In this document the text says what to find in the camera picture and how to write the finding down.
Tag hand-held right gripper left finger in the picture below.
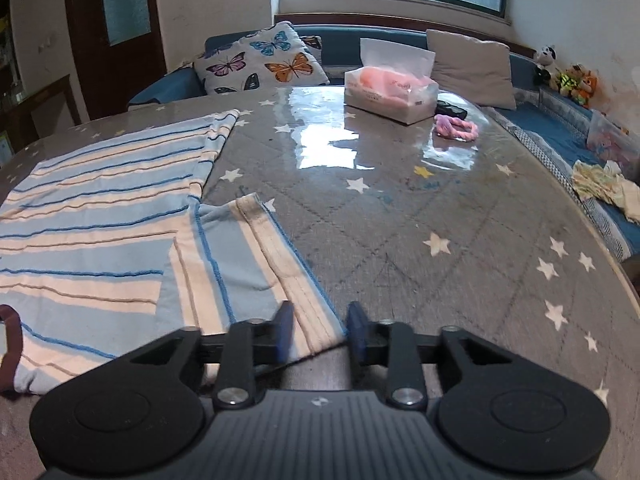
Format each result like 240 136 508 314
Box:
131 301 296 408

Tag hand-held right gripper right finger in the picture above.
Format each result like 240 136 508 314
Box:
347 301 516 407

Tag striped towel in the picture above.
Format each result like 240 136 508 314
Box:
0 109 348 395

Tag grey star-print tablecloth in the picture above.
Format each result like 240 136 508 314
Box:
0 85 640 411

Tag pink knitted scrunchie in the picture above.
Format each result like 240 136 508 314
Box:
433 114 480 139

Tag tissue pack with pink print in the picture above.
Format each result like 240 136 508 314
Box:
344 38 440 126

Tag white butterfly pillow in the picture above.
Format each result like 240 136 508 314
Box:
192 21 331 97

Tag crumpled pale cloth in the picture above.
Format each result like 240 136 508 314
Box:
572 160 640 223

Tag small butterfly pillow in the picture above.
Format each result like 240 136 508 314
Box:
300 35 323 63

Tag beige pillow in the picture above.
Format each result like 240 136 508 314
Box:
425 28 517 111

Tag blue sofa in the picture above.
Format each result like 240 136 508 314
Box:
127 25 640 261

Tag clear plastic container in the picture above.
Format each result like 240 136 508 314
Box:
587 110 640 183

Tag black and white plush toy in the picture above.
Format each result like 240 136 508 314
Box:
532 45 558 86

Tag colourful plush toys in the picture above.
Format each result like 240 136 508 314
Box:
552 64 601 108

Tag dark wooden door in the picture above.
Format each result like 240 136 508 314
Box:
62 0 168 121

